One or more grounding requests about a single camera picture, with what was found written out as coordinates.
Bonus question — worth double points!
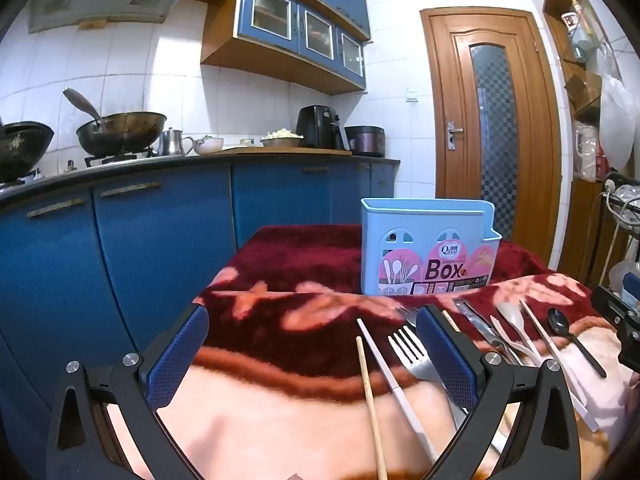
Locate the wooden chopstick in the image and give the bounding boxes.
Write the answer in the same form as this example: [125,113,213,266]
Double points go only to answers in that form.
[355,336,389,480]
[442,310,517,431]

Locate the white spoon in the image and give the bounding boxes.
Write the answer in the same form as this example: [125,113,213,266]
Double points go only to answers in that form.
[496,302,546,366]

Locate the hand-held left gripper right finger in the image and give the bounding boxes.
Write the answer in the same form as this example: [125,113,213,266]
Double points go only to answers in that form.
[416,303,584,480]

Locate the bowl of food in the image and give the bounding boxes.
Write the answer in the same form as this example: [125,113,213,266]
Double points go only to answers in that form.
[260,129,305,149]

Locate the white plastic bag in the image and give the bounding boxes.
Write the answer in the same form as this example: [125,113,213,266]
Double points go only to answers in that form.
[597,72,638,171]

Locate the blue kitchen base cabinet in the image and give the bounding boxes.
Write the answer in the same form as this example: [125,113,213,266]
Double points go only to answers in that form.
[0,154,401,461]

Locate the gas stove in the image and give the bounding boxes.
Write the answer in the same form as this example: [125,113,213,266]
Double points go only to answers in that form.
[0,147,158,191]

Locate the metal wire rack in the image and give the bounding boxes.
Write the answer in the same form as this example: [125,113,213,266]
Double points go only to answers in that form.
[592,172,640,286]

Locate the black frying pan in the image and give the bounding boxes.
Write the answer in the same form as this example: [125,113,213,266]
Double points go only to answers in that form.
[0,120,55,183]

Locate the red floral printed blanket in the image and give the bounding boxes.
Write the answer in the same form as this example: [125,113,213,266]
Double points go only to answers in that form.
[105,224,636,480]

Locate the black air fryer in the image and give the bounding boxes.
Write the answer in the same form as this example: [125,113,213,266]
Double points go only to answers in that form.
[295,105,347,151]

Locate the light blue utensil box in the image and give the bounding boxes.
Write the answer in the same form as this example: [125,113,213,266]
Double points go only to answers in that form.
[361,197,503,297]

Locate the dark rice cooker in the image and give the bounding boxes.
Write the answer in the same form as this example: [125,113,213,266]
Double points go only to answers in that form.
[344,125,387,158]

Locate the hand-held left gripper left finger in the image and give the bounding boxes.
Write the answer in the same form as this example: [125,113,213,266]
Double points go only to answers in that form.
[45,302,211,480]

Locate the black wok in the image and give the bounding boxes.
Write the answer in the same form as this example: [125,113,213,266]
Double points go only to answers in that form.
[76,111,168,157]

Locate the wooden shelf unit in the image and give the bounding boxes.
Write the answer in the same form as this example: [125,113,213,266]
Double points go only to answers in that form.
[542,0,640,286]

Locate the blue wall cabinet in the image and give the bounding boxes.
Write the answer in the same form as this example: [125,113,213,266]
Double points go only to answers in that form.
[185,0,373,96]

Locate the black spoon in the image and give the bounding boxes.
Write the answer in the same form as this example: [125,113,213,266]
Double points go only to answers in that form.
[547,307,608,379]

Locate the clear bag of packets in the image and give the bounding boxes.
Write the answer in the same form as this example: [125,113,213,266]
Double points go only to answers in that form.
[572,120,601,183]

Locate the silver metal tongs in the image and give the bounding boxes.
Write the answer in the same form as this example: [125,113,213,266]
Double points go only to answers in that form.
[453,298,523,366]

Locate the cardboard box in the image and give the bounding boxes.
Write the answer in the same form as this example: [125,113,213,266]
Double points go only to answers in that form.
[565,72,601,111]

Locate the steel kettle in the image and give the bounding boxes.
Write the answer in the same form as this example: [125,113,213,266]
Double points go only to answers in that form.
[159,127,195,157]

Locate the wooden door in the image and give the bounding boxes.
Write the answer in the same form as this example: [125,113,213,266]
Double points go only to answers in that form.
[420,7,563,268]

